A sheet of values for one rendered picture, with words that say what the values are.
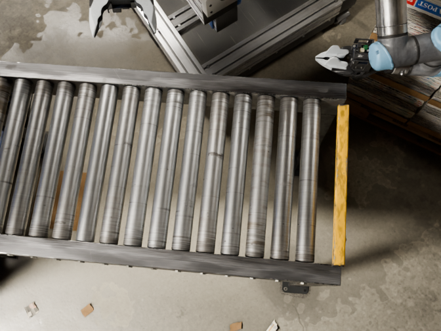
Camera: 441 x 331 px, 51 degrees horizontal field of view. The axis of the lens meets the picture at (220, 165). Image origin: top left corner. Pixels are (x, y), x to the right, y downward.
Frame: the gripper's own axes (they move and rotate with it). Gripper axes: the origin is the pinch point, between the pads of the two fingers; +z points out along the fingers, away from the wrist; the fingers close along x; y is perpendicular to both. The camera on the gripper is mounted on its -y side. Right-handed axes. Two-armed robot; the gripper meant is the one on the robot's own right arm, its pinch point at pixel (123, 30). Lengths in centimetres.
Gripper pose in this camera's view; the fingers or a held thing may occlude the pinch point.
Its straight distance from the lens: 93.3
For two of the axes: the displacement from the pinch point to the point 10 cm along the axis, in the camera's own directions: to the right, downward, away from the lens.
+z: 1.1, 9.6, -2.6
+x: -9.9, 0.9, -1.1
